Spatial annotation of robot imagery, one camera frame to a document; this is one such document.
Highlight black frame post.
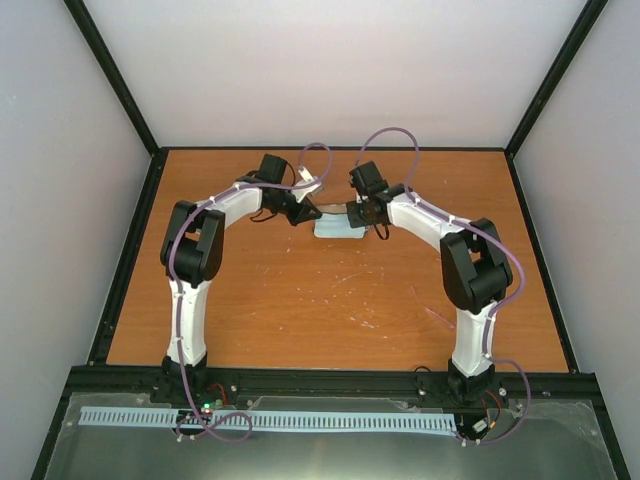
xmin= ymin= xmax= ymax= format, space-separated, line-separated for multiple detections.
xmin=63 ymin=0 xmax=161 ymax=156
xmin=504 ymin=0 xmax=610 ymax=156

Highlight right black frame post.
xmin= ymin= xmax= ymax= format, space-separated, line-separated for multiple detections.
xmin=504 ymin=0 xmax=610 ymax=156

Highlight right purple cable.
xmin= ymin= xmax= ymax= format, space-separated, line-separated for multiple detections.
xmin=354 ymin=127 xmax=532 ymax=447

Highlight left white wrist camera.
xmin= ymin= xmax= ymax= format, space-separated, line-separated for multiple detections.
xmin=291 ymin=166 xmax=324 ymax=204

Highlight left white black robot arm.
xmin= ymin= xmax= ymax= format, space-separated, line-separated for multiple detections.
xmin=160 ymin=154 xmax=324 ymax=403

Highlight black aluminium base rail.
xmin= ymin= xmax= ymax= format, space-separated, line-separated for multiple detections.
xmin=67 ymin=364 xmax=599 ymax=406

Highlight metal front plate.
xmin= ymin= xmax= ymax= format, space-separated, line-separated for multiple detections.
xmin=41 ymin=394 xmax=616 ymax=479

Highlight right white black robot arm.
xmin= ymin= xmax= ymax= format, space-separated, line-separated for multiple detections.
xmin=346 ymin=162 xmax=513 ymax=404

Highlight light blue slotted cable duct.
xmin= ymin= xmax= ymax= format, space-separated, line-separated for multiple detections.
xmin=77 ymin=406 xmax=457 ymax=436

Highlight left black frame post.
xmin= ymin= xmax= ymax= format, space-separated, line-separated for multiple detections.
xmin=63 ymin=0 xmax=161 ymax=156

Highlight light blue cleaning cloth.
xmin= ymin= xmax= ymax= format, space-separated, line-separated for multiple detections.
xmin=312 ymin=211 xmax=368 ymax=241

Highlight pink transparent sunglasses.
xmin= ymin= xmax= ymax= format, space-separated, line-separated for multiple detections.
xmin=409 ymin=284 xmax=456 ymax=330

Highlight plaid glasses case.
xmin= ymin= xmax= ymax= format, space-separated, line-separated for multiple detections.
xmin=317 ymin=202 xmax=371 ymax=237

